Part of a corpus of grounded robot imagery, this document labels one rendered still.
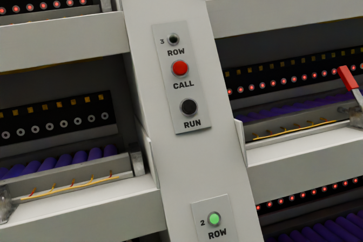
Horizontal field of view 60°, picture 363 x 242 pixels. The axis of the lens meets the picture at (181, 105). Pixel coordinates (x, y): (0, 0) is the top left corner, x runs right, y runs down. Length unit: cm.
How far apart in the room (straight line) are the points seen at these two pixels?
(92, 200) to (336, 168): 27
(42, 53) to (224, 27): 20
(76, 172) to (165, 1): 22
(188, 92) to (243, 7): 13
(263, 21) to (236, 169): 18
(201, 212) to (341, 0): 31
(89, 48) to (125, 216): 18
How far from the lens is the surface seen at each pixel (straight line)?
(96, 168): 37
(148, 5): 37
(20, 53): 37
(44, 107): 51
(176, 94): 33
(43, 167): 43
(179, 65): 34
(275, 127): 44
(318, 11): 45
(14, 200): 39
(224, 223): 34
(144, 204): 33
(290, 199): 57
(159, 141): 33
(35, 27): 37
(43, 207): 36
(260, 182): 36
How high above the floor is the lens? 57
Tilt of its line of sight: 8 degrees up
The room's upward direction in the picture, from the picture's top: 13 degrees counter-clockwise
